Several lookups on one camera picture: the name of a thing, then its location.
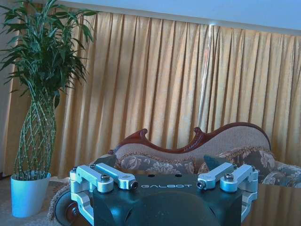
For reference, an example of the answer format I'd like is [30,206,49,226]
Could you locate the tall braided bamboo plant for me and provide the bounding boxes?
[0,0,99,181]

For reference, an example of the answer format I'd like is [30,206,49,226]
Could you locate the white plant pot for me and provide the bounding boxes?
[10,172,52,218]

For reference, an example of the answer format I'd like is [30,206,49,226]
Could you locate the square floral cushion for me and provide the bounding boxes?
[217,147,279,186]

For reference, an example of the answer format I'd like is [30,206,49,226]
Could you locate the long floral cushion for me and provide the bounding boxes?
[114,154,196,175]

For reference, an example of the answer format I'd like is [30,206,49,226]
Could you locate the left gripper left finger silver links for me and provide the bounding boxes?
[69,154,138,222]

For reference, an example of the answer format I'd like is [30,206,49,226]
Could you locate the carved wooden beige sofa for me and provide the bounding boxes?
[90,121,301,188]

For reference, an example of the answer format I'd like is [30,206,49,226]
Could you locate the yellow pleated curtain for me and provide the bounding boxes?
[7,7,211,179]
[198,23,301,163]

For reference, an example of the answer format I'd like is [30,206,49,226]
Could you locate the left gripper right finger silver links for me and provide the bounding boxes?
[197,154,260,220]

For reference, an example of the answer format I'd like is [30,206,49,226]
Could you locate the round dark disc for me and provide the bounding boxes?
[56,192,79,224]

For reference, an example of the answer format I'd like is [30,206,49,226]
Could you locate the fringed beige rug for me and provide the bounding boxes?
[46,176,72,222]

